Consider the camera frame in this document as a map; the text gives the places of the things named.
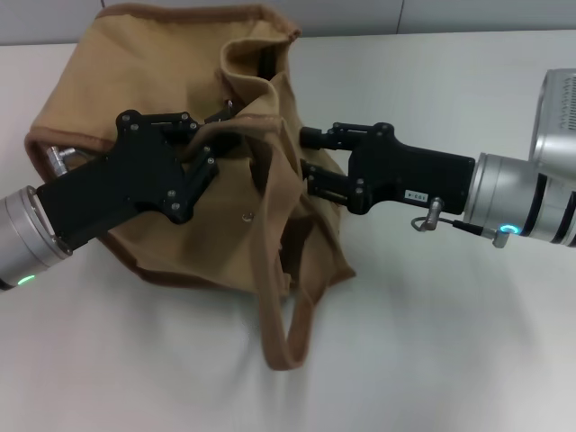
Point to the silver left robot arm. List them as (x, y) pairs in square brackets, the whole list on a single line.
[(22, 234)]

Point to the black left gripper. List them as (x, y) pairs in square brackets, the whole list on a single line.
[(126, 180)]

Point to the khaki canvas food bag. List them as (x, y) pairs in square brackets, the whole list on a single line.
[(157, 58)]

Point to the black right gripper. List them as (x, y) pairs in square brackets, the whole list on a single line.
[(405, 175)]

